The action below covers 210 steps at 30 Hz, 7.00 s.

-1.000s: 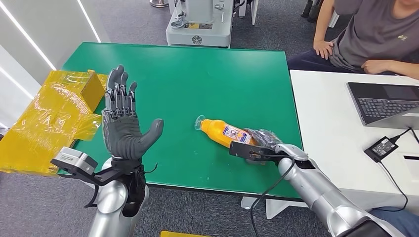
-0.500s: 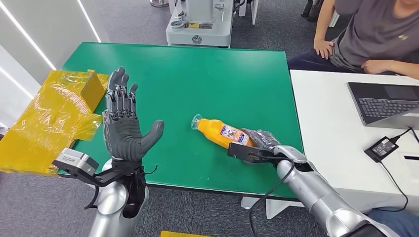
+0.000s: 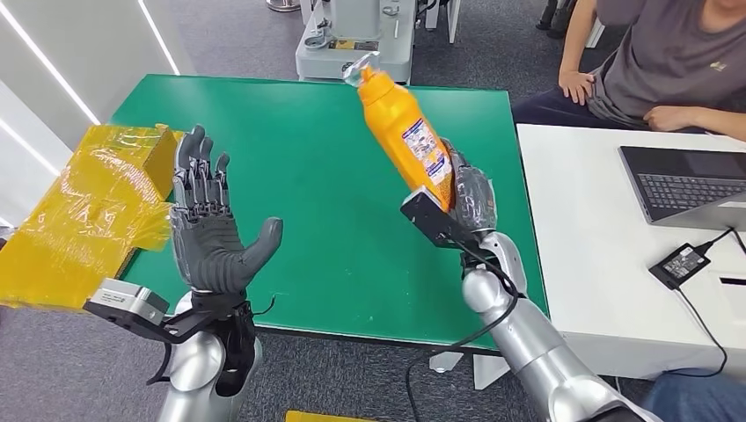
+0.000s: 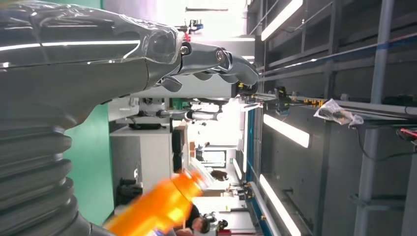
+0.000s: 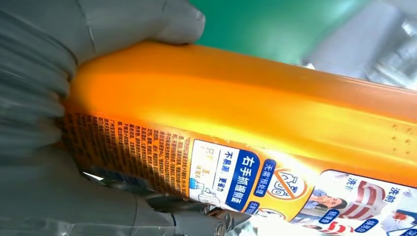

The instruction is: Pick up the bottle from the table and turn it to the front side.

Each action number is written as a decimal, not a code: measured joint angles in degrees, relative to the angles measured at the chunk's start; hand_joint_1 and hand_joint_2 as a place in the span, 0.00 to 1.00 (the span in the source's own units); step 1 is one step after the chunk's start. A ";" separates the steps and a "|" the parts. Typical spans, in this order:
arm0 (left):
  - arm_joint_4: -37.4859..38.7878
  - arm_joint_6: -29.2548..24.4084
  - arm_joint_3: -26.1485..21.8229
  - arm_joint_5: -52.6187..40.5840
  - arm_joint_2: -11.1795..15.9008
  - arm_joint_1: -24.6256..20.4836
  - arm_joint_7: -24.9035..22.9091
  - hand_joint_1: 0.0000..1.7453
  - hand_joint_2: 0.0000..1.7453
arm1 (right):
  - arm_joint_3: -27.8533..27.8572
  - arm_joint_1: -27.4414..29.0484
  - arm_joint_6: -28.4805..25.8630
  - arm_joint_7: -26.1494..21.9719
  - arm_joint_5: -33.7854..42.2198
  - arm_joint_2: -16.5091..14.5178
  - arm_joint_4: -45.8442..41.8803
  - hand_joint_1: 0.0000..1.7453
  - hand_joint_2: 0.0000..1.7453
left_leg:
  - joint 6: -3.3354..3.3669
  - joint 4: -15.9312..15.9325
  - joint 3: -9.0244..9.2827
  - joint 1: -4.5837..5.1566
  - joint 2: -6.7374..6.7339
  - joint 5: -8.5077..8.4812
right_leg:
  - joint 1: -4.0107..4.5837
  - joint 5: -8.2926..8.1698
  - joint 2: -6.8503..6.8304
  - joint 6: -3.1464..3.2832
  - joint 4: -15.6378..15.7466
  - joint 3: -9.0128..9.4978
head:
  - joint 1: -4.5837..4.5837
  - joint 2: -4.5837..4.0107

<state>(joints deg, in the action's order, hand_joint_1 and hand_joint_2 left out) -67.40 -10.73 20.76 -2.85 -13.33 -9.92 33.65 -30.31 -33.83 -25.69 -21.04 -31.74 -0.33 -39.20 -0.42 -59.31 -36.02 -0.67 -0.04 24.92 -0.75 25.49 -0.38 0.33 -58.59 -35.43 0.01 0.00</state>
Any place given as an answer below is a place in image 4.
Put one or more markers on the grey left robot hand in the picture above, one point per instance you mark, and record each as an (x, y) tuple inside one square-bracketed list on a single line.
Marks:
[(81, 62)]

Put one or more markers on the orange plastic bottle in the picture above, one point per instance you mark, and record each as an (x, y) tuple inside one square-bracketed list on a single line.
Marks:
[(153, 208)]

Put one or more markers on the white grey machine stand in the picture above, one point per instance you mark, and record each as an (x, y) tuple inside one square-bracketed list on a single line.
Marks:
[(153, 156)]

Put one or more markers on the black bag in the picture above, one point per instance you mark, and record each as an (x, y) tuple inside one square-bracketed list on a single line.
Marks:
[(128, 192)]

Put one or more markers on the person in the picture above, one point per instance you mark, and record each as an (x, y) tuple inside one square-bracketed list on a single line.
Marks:
[(198, 224)]

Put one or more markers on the white light strip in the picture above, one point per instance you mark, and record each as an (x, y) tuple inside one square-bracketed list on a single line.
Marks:
[(286, 130), (281, 19), (280, 206)]

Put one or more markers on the clear plastic bag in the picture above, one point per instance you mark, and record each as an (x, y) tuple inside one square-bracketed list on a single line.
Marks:
[(337, 112)]

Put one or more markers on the grey metal rail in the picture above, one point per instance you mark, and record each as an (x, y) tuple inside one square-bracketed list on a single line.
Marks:
[(384, 109)]

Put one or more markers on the grey metal post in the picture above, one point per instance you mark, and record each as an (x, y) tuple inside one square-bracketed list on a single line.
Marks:
[(374, 182)]

